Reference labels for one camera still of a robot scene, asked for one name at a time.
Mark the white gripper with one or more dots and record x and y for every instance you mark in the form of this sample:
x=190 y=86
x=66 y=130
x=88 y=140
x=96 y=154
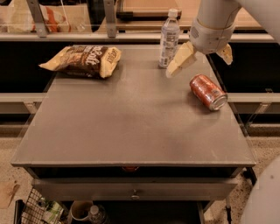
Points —
x=212 y=38

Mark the orange soda can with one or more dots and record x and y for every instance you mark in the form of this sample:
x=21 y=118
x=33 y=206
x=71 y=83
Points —
x=210 y=94

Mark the clear plastic water bottle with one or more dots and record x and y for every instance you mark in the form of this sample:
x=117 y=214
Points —
x=169 y=38

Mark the brown yellow chip bag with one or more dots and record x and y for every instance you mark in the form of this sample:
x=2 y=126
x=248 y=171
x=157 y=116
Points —
x=85 y=61

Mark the red object inside drawer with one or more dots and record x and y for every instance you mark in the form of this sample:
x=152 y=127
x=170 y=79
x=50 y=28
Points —
x=130 y=168

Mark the orange white bag on shelf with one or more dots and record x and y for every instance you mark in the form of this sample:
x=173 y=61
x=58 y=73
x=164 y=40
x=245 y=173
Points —
x=55 y=21

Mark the metal drawer knob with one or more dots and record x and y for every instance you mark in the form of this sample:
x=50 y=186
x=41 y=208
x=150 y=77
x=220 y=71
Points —
x=135 y=196

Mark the grey cabinet drawer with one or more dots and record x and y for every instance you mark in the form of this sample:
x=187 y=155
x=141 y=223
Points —
x=64 y=189

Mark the small bottle below table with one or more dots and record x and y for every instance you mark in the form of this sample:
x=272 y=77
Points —
x=97 y=215

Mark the paper cup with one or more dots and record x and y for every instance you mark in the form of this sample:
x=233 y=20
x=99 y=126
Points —
x=78 y=213

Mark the wire basket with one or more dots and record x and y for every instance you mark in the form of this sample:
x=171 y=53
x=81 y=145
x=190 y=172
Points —
x=37 y=210

